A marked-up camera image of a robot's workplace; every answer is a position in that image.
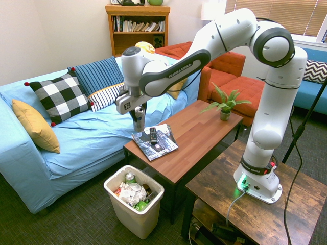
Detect black white shelf ornament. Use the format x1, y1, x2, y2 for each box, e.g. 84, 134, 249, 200
117, 0, 146, 6

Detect red wood coffee table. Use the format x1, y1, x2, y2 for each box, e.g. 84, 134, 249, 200
123, 99, 244, 225

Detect dark cover business magazine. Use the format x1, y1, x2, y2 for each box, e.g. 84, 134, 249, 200
131, 124, 179, 161

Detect crumpled white paper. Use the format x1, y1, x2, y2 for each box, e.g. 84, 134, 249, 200
119, 181, 148, 204

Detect potted green fern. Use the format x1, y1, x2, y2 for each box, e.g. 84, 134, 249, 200
199, 82, 252, 121

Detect grey power cable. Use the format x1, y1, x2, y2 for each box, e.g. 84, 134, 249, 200
225, 188, 248, 228

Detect black white checkered pillow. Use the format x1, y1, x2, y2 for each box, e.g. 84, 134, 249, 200
24, 67, 95, 128

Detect wooden window blinds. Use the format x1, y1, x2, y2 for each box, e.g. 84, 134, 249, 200
224, 0, 327, 38

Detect light blue sofa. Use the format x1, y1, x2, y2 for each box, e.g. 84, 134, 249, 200
0, 55, 202, 217

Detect wooden bookshelf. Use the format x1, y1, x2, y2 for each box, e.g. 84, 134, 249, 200
105, 4, 171, 58

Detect black white chevron pillow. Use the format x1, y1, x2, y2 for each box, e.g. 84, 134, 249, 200
302, 59, 327, 84

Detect black power adapter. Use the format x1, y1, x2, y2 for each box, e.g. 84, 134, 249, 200
211, 222, 245, 243

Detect rustic brown wood table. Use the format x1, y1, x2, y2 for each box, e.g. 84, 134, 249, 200
180, 139, 327, 245

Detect white lamp shade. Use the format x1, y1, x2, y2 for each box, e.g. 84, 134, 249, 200
200, 0, 227, 21

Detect black TV remote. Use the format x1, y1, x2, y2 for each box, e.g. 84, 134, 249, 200
149, 127, 158, 145

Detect mustard yellow pillow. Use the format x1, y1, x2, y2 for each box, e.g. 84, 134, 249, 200
12, 99, 61, 154
167, 78, 189, 100

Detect black tripod stand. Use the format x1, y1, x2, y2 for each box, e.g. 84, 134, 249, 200
282, 79, 327, 164

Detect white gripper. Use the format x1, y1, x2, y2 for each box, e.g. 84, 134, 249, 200
114, 91, 148, 125

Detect white plastic trash bin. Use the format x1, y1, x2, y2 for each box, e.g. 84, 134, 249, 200
103, 165, 165, 240

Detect blue striped pillow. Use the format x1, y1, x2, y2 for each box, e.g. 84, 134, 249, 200
67, 56, 126, 113

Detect orange fabric sofa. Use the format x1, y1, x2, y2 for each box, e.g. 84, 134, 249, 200
154, 41, 265, 128

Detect green snack wrapper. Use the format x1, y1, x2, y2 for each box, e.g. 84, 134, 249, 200
134, 200, 149, 211

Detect teal blue sofa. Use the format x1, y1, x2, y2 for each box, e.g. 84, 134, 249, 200
292, 47, 327, 115

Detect yellow white patterned pillow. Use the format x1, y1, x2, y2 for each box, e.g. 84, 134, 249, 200
134, 41, 156, 55

